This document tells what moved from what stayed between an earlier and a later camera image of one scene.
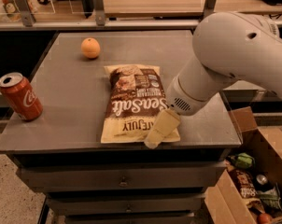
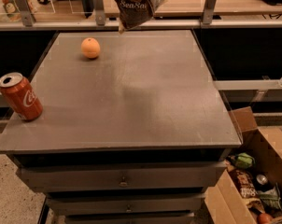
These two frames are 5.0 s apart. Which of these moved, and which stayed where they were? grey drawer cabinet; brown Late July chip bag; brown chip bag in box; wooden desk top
Moved: brown Late July chip bag
Stayed: wooden desk top; brown chip bag in box; grey drawer cabinet
